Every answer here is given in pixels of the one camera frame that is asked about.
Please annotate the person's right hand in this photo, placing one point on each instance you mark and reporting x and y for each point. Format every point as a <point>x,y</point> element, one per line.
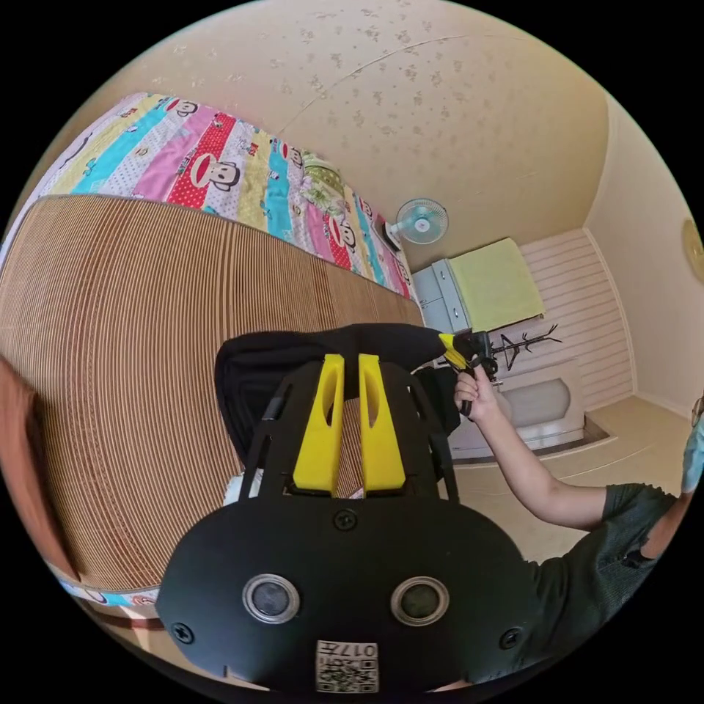
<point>477,393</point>

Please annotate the person's body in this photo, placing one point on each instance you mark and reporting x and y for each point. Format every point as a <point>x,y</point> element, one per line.
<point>605,577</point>

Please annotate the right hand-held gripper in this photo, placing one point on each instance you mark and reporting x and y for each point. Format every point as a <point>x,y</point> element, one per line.
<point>483,355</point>

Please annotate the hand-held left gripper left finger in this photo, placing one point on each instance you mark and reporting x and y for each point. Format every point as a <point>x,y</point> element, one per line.
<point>322,440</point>

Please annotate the bed with woven mat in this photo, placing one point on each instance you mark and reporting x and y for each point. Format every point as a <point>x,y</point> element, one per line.
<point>137,357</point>

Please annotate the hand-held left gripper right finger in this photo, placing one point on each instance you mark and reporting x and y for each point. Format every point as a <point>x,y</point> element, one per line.
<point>380,445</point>

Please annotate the light blue cupboard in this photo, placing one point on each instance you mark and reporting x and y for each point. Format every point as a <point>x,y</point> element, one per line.
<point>484,286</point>

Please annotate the small light blue fan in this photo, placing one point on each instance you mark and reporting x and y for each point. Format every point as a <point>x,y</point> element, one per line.
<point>421,223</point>

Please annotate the black coat rack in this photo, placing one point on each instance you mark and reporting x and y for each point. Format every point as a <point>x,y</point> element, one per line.
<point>522,344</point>

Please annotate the green flowered pillow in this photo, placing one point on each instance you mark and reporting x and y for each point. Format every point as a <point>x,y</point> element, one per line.
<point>324,181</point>

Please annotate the black pants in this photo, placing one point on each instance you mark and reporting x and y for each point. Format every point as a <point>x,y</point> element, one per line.
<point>385,344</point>

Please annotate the person's right forearm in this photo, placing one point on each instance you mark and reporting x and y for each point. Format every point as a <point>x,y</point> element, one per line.
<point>528,467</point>

